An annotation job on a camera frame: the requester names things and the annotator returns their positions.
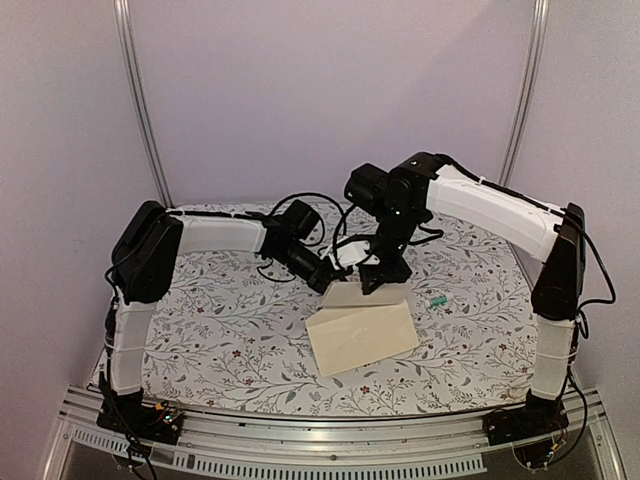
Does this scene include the floral patterned table mat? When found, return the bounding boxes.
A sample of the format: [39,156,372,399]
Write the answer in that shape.
[92,201,564,417]

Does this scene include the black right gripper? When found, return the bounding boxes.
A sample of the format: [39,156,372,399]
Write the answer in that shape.
[357,207,422,294]

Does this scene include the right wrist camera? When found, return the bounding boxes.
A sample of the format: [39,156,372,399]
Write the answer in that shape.
[320,240,380,270]

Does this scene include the front aluminium rail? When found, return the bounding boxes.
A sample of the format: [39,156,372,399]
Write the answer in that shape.
[43,387,631,479]

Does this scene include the cream paper envelope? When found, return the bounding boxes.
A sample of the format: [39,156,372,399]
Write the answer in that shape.
[305,301,419,377]

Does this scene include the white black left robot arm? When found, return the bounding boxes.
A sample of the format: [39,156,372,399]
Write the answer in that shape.
[103,200,351,434]

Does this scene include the left aluminium frame post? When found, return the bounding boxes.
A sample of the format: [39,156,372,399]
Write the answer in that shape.
[113,0,174,207]

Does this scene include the aluminium frame post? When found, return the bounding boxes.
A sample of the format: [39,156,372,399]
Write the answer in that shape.
[113,0,174,207]
[498,0,549,186]

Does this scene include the green white glue stick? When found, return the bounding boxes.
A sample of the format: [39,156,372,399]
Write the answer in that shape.
[430,295,448,307]

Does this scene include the right aluminium frame post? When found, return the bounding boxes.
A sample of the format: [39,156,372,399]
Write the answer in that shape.
[498,0,549,186]

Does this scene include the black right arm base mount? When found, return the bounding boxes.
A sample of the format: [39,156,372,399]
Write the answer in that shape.
[482,392,569,470]

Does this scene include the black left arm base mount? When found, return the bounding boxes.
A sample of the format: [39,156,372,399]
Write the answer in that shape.
[96,388,184,445]

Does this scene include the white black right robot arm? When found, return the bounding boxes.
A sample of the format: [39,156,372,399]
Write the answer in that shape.
[332,152,599,436]

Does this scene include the cream letter paper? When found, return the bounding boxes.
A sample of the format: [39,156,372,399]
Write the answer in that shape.
[321,282,410,308]

